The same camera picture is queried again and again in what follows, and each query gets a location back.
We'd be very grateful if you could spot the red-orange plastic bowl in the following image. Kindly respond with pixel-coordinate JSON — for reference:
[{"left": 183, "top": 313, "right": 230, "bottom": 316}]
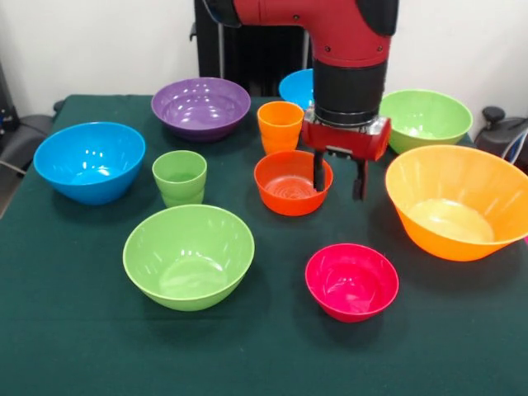
[{"left": 253, "top": 149, "right": 333, "bottom": 217}]

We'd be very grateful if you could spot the orange plastic cup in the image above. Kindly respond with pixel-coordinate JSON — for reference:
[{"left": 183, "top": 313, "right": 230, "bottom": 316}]
[{"left": 257, "top": 101, "right": 305, "bottom": 156}]

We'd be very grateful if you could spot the large orange plastic bowl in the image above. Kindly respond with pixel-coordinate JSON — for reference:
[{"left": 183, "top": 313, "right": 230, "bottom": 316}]
[{"left": 385, "top": 144, "right": 528, "bottom": 262}]

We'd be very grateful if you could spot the green plastic cup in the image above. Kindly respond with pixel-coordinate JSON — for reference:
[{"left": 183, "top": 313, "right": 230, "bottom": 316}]
[{"left": 152, "top": 150, "right": 208, "bottom": 209}]

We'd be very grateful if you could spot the dark grey chair base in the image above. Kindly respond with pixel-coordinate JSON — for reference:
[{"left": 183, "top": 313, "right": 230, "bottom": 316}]
[
  {"left": 474, "top": 106, "right": 528, "bottom": 182},
  {"left": 0, "top": 113, "right": 54, "bottom": 174}
]

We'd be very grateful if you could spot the green plastic bowl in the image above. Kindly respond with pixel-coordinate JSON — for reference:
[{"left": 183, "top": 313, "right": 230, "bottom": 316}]
[
  {"left": 122, "top": 204, "right": 256, "bottom": 312},
  {"left": 378, "top": 88, "right": 474, "bottom": 155}
]

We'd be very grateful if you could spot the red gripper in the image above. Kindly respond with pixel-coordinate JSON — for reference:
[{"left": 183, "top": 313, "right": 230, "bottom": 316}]
[{"left": 299, "top": 106, "right": 392, "bottom": 202}]

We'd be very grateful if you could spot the purple plastic bowl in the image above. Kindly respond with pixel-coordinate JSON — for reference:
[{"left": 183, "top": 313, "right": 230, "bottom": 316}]
[{"left": 150, "top": 77, "right": 252, "bottom": 144}]

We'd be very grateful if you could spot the blue plastic bowl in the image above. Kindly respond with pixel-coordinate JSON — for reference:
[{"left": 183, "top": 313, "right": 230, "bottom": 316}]
[
  {"left": 278, "top": 68, "right": 315, "bottom": 111},
  {"left": 33, "top": 121, "right": 146, "bottom": 206}
]

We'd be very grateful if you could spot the dark green table cloth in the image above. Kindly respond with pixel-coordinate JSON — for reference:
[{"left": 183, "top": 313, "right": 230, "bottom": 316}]
[{"left": 0, "top": 94, "right": 528, "bottom": 396}]

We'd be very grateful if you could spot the pink plastic bowl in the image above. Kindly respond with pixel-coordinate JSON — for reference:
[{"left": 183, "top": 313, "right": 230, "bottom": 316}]
[{"left": 304, "top": 243, "right": 400, "bottom": 323}]

